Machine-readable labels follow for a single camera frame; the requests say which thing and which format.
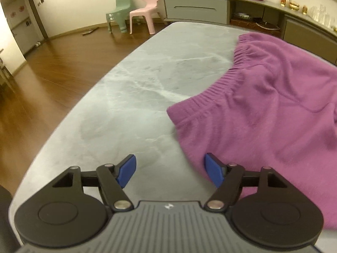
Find green plastic chair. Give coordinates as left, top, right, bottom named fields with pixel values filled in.
left=106, top=0, right=135, bottom=35

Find long grey sideboard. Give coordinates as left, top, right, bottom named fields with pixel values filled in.
left=160, top=0, right=337, bottom=66

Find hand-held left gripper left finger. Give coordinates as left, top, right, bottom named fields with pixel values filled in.
left=53, top=154, right=137, bottom=213

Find group of clear glasses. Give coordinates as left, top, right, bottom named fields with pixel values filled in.
left=311, top=4, right=333, bottom=28

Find room door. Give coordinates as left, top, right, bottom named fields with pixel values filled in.
left=0, top=0, right=49, bottom=56

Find pink plastic chair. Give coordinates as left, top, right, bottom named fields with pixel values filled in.
left=129, top=0, right=160, bottom=35

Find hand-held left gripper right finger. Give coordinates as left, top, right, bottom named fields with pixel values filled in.
left=205, top=152, right=289, bottom=213

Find purple pants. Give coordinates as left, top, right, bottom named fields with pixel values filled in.
left=167, top=33, right=337, bottom=230

